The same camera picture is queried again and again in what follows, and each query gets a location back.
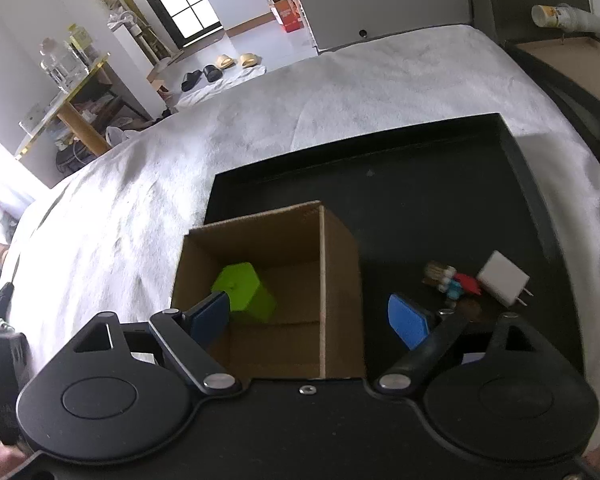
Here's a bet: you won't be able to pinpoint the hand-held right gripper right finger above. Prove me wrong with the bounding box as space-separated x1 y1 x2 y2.
374 294 560 395

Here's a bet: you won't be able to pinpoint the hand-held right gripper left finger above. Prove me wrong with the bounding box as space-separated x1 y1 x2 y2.
72 291 241 397

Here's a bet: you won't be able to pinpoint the green toy block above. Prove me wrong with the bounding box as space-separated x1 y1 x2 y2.
211 261 277 323

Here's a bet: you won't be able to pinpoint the blue figurine with red crab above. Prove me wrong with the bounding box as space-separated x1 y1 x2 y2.
422 260 478 303

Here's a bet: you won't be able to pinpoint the brown cardboard box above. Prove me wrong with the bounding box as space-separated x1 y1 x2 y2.
172 201 367 380

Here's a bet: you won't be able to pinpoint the white charger plug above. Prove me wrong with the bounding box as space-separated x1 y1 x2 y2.
476 251 535 307

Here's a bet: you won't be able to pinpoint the black tray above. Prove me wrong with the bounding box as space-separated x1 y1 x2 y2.
203 112 588 391

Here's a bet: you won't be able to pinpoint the white plastic bag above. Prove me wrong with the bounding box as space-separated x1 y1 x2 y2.
104 125 136 147

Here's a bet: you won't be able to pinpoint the wooden side table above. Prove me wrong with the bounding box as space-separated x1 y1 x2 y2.
14 52 153 173

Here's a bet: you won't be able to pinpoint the clear glass bottles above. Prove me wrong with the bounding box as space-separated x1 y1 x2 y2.
40 36 89 94

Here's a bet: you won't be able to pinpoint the orange cardboard box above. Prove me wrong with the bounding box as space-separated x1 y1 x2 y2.
269 0 307 34

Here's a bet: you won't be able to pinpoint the brown board with dark frame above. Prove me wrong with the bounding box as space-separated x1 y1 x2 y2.
502 34 600 171

